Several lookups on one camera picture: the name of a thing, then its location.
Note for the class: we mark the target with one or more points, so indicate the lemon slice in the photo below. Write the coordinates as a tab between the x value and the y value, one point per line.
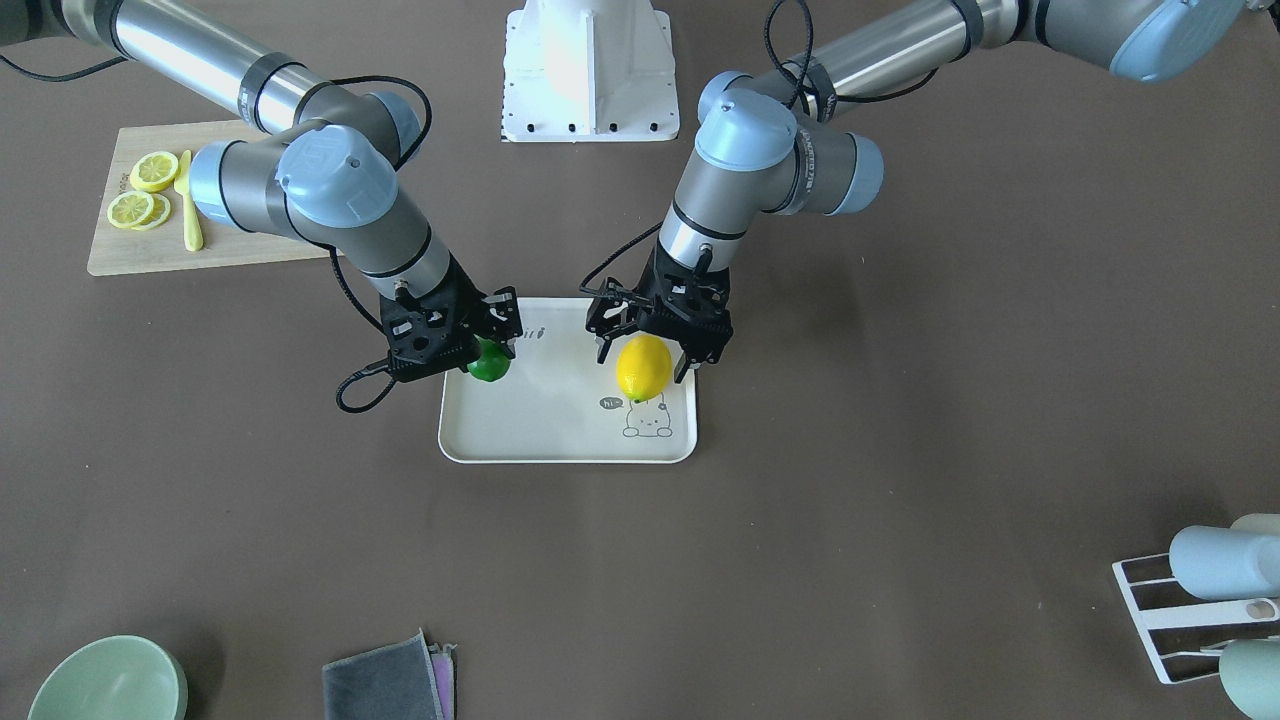
131	209
154	172
160	214

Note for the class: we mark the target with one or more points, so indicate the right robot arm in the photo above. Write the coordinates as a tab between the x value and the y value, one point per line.
325	173

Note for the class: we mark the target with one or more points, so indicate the yellow lemon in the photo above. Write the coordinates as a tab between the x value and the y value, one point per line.
643	368

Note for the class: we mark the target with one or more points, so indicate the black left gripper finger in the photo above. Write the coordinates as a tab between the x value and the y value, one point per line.
699	344
613	313

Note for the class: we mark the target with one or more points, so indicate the grey folded cloth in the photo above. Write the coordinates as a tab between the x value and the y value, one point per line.
414	679

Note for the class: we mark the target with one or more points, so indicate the mint green plastic cup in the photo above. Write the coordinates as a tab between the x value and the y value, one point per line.
1249	673

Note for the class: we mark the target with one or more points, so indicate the green lime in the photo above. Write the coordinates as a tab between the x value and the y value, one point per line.
492	364

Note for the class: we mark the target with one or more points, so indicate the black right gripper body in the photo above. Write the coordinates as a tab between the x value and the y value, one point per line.
473	302

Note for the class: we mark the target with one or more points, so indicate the bamboo cutting board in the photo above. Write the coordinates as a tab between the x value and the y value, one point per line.
117	251

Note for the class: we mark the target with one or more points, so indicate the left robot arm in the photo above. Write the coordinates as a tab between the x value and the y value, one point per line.
765	143

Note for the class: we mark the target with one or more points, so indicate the mint green bowl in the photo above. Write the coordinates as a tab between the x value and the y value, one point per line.
119	677

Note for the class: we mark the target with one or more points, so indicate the cream rabbit tray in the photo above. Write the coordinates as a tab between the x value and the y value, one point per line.
556	404

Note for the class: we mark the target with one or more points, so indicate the light blue plastic cup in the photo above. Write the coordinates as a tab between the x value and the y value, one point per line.
1225	564

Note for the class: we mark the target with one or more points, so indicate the white wire cup rack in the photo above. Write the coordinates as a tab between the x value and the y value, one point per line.
1182	635

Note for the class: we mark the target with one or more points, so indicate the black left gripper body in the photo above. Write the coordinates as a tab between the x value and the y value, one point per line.
607	314

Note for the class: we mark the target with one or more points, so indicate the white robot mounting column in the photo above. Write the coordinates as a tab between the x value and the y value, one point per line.
589	71

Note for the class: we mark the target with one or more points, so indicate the yellow plastic knife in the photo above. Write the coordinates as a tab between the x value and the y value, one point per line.
193	237

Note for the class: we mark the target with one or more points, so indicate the pale green plastic cup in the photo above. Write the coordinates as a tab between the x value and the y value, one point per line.
1258	522

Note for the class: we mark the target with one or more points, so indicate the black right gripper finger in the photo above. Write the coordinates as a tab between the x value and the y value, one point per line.
501	321

